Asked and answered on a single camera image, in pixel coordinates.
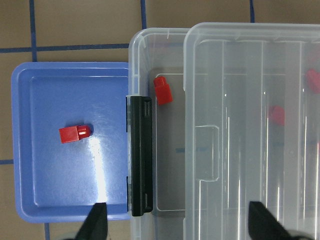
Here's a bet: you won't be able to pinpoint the red block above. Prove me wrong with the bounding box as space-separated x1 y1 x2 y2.
59 124 93 144
305 68 320 94
153 76 173 106
268 105 285 126

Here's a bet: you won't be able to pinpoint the blue plastic tray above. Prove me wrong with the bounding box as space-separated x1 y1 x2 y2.
11 62 129 223

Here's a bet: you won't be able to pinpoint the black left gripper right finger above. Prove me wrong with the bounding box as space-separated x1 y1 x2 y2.
248 201 297 240

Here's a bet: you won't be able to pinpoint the black box latch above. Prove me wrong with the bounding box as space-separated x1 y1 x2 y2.
126 95 154 217

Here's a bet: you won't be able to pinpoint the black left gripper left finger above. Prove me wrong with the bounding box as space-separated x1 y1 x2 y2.
74 202 108 240

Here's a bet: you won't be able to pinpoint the clear plastic storage box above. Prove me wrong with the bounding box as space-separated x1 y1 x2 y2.
129 28 191 240

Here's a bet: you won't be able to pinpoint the clear plastic box lid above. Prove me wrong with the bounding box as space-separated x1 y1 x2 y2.
183 22 320 240

